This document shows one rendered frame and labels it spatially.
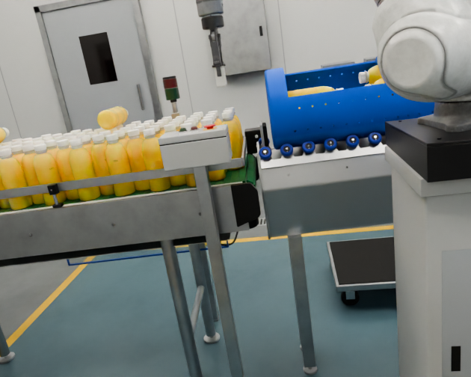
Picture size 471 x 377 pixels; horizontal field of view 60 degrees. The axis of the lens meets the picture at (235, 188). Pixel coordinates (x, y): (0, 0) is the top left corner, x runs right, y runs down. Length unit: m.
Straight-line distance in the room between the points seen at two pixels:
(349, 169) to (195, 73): 3.72
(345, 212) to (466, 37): 0.89
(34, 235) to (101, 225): 0.25
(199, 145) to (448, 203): 0.66
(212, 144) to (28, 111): 4.82
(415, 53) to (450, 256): 0.45
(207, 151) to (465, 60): 0.70
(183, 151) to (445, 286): 0.75
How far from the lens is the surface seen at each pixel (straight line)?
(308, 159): 1.44
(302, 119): 1.39
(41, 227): 1.57
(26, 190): 1.57
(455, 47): 0.78
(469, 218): 0.98
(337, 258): 2.41
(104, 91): 5.32
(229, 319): 1.47
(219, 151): 1.20
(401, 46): 0.78
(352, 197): 1.51
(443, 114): 1.03
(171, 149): 1.22
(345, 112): 1.41
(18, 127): 6.01
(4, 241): 1.66
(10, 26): 5.88
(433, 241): 0.98
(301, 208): 1.50
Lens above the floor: 1.28
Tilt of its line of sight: 17 degrees down
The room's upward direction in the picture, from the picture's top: 9 degrees counter-clockwise
